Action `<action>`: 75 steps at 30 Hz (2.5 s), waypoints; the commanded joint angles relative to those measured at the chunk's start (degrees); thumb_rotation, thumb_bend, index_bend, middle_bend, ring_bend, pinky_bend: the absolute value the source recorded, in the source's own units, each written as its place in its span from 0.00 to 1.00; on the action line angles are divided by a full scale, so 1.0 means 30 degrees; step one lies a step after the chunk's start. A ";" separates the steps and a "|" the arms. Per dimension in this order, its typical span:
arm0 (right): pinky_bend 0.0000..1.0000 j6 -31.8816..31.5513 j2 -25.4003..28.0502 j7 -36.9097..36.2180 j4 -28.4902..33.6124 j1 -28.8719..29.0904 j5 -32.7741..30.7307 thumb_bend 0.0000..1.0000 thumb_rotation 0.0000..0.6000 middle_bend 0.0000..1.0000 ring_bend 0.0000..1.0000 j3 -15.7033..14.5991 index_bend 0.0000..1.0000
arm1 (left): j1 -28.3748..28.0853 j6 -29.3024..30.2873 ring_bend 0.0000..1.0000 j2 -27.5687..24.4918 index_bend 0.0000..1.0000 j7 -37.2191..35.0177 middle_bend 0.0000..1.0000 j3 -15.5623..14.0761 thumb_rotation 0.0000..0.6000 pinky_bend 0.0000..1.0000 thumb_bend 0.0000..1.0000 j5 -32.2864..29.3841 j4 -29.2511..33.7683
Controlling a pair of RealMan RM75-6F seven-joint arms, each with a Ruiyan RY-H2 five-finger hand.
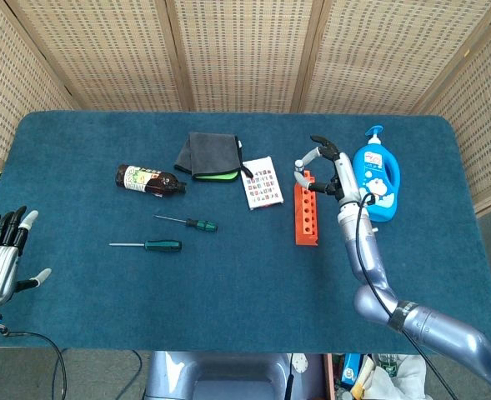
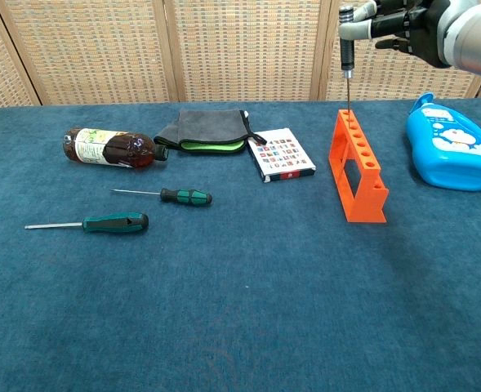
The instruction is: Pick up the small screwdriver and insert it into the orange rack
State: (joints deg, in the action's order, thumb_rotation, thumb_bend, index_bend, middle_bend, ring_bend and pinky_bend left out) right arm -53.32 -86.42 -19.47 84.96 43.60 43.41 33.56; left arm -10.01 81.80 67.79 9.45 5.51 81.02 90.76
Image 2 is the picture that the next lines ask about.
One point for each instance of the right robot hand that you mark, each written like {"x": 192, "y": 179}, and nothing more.
{"x": 419, "y": 24}

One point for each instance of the silver black precision screwdriver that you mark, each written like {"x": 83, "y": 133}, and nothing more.
{"x": 347, "y": 55}

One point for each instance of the orange tool rack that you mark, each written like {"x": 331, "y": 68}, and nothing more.
{"x": 364, "y": 204}

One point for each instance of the green black striped screwdriver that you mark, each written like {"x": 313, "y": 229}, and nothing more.
{"x": 187, "y": 197}

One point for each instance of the green black thick-shaft screwdriver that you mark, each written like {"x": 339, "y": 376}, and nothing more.
{"x": 113, "y": 223}

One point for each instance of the blue pump detergent bottle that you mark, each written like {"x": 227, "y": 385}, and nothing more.
{"x": 452, "y": 159}

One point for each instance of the woven bamboo folding screen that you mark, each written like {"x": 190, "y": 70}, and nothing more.
{"x": 244, "y": 49}

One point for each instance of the white patterned card box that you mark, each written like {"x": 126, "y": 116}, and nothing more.
{"x": 281, "y": 157}

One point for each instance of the grey green microfibre cloth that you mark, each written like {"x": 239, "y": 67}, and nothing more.
{"x": 207, "y": 126}

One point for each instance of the blue carpet table mat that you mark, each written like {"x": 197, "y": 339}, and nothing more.
{"x": 224, "y": 286}

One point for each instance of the brown drink bottle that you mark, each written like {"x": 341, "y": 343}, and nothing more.
{"x": 117, "y": 149}

